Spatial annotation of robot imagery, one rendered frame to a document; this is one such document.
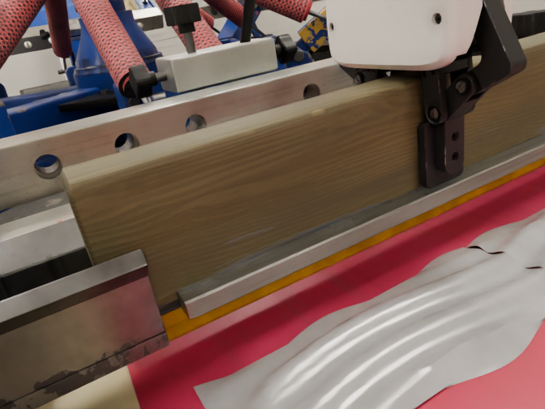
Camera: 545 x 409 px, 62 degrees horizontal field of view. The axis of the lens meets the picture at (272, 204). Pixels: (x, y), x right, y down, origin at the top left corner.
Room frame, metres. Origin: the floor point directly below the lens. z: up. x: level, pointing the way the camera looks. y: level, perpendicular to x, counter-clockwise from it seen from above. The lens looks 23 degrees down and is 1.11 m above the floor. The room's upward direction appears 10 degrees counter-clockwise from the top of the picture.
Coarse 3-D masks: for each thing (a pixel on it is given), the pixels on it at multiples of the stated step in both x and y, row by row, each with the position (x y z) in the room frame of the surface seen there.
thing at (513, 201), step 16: (528, 176) 0.32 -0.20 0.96; (544, 176) 0.32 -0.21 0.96; (496, 192) 0.31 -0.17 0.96; (512, 192) 0.30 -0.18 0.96; (528, 192) 0.30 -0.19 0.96; (544, 192) 0.29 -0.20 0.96; (464, 208) 0.29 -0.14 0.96; (480, 208) 0.29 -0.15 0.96; (496, 208) 0.28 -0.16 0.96; (512, 208) 0.28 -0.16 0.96; (528, 208) 0.27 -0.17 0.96; (544, 208) 0.27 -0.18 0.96; (432, 224) 0.28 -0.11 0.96; (448, 224) 0.27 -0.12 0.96; (464, 224) 0.27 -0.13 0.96; (480, 224) 0.26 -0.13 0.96; (496, 224) 0.26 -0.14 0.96; (448, 240) 0.25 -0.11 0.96; (464, 240) 0.25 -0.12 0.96
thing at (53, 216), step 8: (56, 208) 0.35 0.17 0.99; (64, 208) 0.34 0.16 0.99; (32, 216) 0.34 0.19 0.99; (40, 216) 0.33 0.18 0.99; (48, 216) 0.33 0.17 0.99; (56, 216) 0.33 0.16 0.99; (64, 216) 0.32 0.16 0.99; (72, 216) 0.32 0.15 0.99; (8, 224) 0.33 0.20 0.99; (16, 224) 0.33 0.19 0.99; (24, 224) 0.32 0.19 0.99; (32, 224) 0.32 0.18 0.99; (40, 224) 0.32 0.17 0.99; (48, 224) 0.31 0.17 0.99; (0, 232) 0.31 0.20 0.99; (8, 232) 0.31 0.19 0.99; (16, 232) 0.31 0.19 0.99; (24, 232) 0.31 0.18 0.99; (0, 240) 0.30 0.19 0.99
